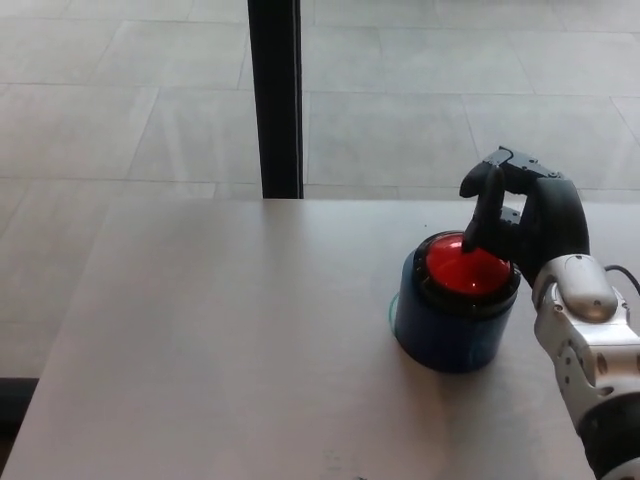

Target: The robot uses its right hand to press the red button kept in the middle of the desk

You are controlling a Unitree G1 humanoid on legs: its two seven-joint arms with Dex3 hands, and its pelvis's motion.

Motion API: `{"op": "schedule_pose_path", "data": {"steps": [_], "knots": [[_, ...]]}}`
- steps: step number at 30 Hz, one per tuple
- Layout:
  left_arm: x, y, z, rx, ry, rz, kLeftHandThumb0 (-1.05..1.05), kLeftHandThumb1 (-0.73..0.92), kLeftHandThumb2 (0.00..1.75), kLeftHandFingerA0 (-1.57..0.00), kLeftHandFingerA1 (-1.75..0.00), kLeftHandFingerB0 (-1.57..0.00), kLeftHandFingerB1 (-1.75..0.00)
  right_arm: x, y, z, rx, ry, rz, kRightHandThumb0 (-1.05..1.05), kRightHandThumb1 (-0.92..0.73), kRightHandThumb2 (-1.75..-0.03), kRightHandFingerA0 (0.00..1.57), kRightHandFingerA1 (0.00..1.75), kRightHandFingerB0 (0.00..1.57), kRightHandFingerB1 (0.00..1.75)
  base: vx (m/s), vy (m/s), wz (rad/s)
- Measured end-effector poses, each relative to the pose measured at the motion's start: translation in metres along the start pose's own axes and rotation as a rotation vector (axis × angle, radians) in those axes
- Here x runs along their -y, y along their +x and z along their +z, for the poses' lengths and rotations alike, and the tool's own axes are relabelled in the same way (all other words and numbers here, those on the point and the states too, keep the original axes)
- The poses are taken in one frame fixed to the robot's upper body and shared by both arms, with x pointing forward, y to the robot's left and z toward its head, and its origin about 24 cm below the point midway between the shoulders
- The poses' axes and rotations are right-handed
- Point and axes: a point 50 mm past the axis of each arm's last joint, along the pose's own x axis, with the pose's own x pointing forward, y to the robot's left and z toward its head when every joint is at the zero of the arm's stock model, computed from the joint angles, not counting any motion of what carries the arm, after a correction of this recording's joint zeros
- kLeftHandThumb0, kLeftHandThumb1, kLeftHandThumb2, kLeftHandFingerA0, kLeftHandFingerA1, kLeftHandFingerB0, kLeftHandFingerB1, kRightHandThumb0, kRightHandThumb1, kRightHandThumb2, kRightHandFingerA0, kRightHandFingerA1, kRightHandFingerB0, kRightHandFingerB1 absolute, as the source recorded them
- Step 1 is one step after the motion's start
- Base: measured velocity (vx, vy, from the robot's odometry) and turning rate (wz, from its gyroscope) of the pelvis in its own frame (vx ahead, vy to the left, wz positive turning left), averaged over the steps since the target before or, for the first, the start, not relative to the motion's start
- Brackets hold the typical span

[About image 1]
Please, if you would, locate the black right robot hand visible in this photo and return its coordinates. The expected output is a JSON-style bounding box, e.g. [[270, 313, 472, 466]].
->
[[459, 145, 593, 291]]

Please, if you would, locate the red dome push button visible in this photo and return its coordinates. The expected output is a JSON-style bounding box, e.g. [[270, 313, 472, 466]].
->
[[414, 230, 521, 314]]

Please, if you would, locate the blue cylindrical button base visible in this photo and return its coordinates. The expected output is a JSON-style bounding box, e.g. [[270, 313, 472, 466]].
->
[[388, 248, 517, 375]]

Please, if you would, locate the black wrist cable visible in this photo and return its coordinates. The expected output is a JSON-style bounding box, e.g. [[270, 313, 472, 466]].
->
[[603, 264, 640, 292]]

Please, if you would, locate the black vertical post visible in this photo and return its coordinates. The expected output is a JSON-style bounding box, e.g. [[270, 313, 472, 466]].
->
[[247, 0, 305, 200]]

